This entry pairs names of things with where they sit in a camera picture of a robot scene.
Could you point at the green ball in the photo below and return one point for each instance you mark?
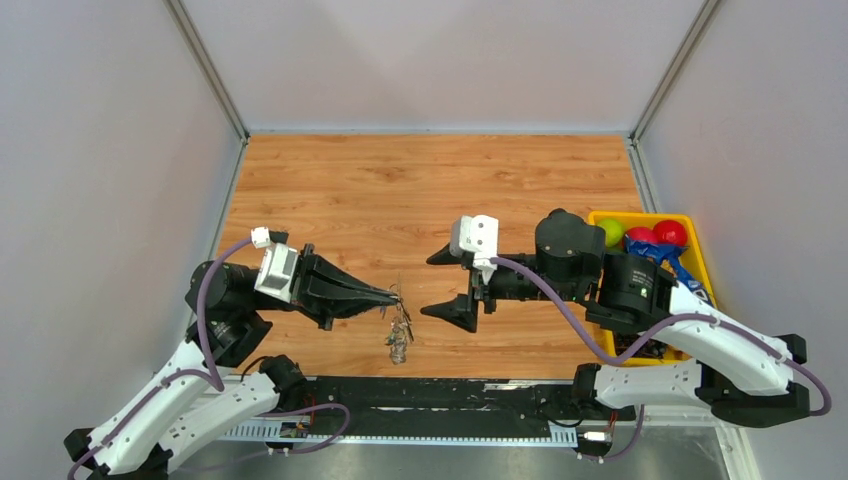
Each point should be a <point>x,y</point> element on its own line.
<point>614,231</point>

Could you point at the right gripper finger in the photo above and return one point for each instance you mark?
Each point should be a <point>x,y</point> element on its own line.
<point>461,312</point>
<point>444,257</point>

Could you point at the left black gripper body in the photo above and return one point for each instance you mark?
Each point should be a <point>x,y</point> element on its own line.
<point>300,296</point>

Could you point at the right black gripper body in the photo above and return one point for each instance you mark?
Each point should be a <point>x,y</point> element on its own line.
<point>496,288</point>

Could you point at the slotted cable duct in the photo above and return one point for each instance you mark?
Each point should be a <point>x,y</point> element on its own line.
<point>531,433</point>

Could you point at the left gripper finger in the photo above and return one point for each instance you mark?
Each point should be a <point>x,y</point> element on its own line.
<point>329,281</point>
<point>350,307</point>

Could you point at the metal keyring plate with rings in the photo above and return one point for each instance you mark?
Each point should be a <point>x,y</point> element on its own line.
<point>401,335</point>

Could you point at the red ball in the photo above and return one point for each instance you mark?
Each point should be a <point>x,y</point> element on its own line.
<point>671,232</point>

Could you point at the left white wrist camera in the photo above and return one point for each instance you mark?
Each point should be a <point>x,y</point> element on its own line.
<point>275,277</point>

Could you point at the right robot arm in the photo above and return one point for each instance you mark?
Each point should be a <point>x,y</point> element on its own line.
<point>737,374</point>

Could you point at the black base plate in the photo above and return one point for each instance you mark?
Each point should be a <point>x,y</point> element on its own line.
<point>345,401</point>

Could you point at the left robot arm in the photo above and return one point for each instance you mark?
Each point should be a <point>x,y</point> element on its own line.
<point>211,383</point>

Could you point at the yellow plastic bin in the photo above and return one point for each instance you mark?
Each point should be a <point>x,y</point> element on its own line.
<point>691,259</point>

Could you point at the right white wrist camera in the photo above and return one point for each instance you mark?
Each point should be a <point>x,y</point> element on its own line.
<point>476,237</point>

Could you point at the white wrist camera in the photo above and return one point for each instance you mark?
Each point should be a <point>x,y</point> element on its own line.
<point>476,237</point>
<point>275,277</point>

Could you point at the pink ball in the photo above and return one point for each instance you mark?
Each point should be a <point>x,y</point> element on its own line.
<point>642,234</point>

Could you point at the blue chips bag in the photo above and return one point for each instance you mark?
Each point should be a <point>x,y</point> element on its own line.
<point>669,254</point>

